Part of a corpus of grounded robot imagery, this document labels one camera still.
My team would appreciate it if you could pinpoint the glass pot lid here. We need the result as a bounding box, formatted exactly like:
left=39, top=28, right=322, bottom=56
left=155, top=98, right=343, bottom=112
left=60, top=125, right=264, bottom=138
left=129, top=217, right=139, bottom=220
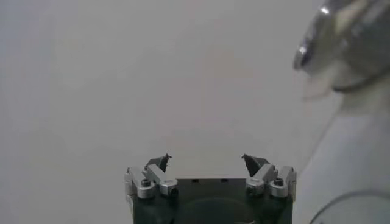
left=309, top=189, right=390, bottom=224

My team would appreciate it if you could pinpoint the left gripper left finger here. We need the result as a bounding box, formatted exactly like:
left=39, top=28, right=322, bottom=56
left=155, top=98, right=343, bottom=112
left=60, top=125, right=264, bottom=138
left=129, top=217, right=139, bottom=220
left=124, top=153, right=179, bottom=200

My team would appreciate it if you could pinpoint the stainless steel steamer basket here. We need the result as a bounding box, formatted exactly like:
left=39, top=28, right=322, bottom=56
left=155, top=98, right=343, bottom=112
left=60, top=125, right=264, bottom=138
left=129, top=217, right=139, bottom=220
left=292, top=0, right=390, bottom=94

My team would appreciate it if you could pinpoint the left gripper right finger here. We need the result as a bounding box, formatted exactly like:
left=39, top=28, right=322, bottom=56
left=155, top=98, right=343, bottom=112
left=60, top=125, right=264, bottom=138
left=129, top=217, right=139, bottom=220
left=241, top=153, right=297, bottom=201

